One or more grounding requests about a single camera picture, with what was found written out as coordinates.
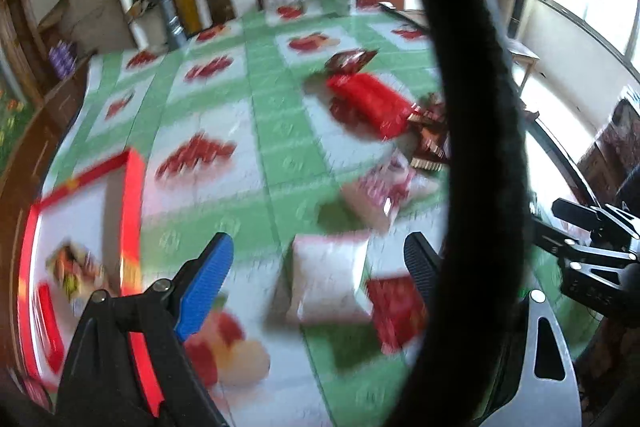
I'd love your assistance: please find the brown wooden cabinet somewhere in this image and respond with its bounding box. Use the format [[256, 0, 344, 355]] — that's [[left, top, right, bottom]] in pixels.
[[0, 0, 81, 108]]

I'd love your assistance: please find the purple package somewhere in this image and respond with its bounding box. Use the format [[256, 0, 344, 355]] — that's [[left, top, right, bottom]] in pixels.
[[48, 39, 78, 80]]

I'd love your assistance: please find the dark red flowered snack packet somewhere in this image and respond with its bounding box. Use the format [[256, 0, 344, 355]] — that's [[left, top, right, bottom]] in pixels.
[[365, 274, 430, 355]]

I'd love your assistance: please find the green checked fruit tablecloth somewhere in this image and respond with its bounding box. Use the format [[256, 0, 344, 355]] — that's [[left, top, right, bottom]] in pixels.
[[37, 0, 601, 427]]

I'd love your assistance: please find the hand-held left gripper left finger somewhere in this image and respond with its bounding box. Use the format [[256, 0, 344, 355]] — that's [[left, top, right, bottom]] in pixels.
[[55, 232, 235, 427]]

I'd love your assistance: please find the wooden stool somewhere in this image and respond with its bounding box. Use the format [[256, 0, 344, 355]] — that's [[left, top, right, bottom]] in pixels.
[[507, 38, 542, 95]]

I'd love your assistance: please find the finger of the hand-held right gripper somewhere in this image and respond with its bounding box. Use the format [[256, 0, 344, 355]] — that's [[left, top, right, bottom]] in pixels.
[[530, 219, 640, 265], [551, 198, 640, 240]]

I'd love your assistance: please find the red cardboard box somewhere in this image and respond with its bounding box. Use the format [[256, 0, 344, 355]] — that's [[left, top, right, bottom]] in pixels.
[[17, 148, 166, 418]]

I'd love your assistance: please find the colourful snack packet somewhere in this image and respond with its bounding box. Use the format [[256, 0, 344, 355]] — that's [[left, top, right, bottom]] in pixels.
[[46, 244, 108, 309]]

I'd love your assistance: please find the pink and white snack packet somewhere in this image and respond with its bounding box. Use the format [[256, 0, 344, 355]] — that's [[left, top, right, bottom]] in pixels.
[[342, 152, 418, 235]]

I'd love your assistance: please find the floral wall picture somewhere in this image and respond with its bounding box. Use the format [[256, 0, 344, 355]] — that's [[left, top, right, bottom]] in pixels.
[[0, 74, 33, 172]]

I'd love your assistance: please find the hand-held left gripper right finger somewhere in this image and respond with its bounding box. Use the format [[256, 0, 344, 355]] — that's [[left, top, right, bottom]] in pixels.
[[404, 232, 583, 427]]

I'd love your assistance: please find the dark brown snack packet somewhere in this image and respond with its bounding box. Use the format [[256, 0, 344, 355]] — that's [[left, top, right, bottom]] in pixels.
[[407, 127, 453, 172], [412, 93, 451, 128]]

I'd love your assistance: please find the bright red snack packet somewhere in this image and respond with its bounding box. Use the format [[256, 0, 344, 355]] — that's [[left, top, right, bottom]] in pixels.
[[326, 73, 418, 142]]

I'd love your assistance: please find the small dark red snack packet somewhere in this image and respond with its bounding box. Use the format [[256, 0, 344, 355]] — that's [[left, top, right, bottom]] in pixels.
[[324, 48, 379, 76]]

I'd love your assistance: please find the black strap loop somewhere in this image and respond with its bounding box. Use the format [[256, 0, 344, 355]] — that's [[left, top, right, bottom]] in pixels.
[[370, 0, 532, 427]]

